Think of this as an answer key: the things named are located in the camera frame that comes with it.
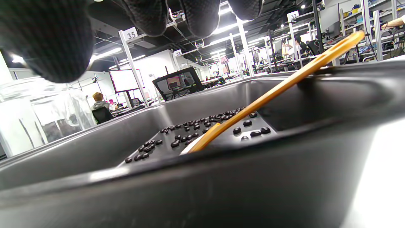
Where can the person's right hand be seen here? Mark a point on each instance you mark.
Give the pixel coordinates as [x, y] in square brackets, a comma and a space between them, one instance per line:
[47, 38]

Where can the jarred coffee beans group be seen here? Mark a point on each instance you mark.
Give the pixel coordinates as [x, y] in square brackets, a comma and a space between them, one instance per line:
[60, 129]

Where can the dark metal baking tray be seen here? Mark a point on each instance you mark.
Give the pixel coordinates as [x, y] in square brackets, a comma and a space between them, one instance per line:
[221, 190]

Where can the orange brush with pale bristles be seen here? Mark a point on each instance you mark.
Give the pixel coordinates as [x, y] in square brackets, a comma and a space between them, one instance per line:
[284, 84]

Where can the clear glass jar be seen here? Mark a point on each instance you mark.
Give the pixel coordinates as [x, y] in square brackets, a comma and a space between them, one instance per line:
[19, 120]

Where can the large monitor screen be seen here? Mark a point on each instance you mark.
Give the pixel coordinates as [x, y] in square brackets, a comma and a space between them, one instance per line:
[125, 80]

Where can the black office chair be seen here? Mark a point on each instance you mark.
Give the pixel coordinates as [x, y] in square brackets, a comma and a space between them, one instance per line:
[102, 115]

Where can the black mesh chair back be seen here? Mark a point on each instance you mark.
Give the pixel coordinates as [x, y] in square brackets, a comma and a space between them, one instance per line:
[190, 90]

